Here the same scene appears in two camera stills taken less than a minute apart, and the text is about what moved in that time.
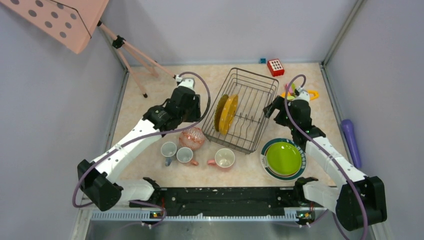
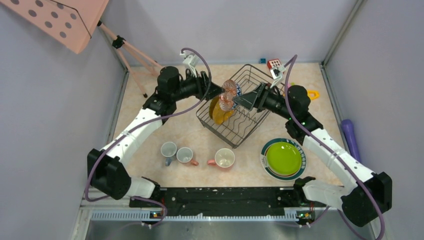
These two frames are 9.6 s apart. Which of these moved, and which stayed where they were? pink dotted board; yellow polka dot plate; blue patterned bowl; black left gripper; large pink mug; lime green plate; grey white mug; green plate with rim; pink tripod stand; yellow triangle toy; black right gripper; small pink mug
Moved: black right gripper; yellow polka dot plate; black left gripper; blue patterned bowl
Stayed: large pink mug; yellow triangle toy; small pink mug; pink dotted board; green plate with rim; lime green plate; pink tripod stand; grey white mug
